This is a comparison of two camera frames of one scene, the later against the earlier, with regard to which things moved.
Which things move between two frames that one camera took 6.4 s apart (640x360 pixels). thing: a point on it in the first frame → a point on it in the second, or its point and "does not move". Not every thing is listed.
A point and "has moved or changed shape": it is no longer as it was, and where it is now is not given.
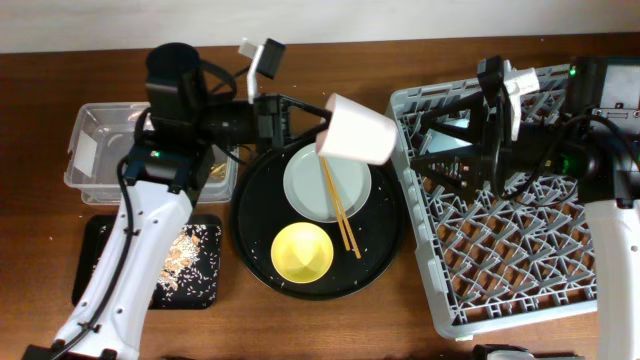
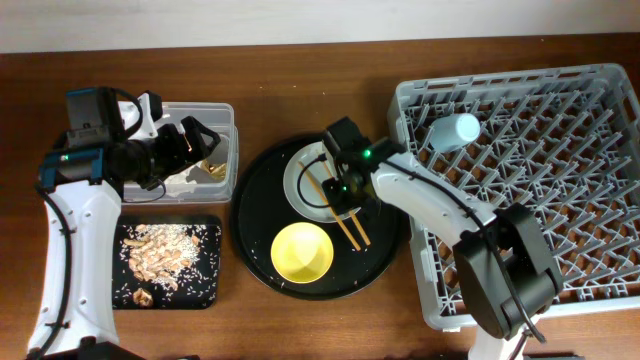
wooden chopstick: [344, 234] has moved or changed shape
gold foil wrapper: [218, 169] does not move
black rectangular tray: [192, 276] does not move
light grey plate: [307, 188] does not move
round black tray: [263, 207] does not move
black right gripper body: [493, 138] → [339, 191]
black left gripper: [270, 120] → [172, 145]
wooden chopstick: [356, 249] → [353, 215]
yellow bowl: [302, 252] does not move
